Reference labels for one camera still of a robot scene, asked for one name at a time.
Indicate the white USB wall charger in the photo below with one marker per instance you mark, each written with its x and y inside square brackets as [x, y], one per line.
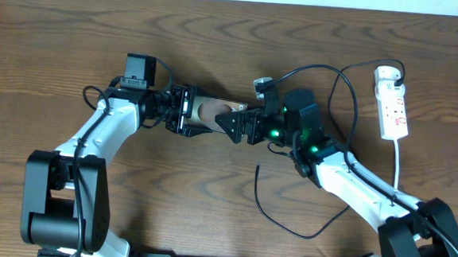
[388, 83]

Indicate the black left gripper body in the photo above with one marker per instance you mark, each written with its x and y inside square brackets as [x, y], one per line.
[180, 109]

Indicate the Galaxy smartphone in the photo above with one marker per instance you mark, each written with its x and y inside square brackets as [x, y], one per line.
[205, 109]

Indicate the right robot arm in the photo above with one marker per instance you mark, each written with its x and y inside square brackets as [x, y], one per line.
[406, 226]

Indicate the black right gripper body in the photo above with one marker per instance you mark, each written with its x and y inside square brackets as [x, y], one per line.
[271, 129]

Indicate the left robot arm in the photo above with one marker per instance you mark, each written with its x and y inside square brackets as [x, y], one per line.
[65, 204]

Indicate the white power strip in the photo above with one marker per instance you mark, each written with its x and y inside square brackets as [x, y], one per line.
[392, 118]

